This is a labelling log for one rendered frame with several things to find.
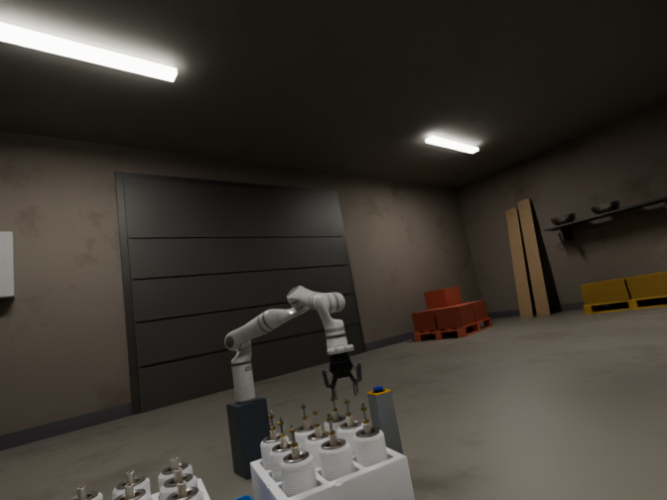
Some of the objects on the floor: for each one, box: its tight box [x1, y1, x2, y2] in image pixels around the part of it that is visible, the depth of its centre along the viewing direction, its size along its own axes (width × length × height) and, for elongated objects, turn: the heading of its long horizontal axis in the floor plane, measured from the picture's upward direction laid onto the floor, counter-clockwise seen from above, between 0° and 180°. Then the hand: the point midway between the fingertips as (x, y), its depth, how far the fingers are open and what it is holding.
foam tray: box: [250, 447, 415, 500], centre depth 118 cm, size 39×39×18 cm
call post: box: [367, 391, 404, 455], centre depth 138 cm, size 7×7×31 cm
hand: (345, 393), depth 127 cm, fingers open, 6 cm apart
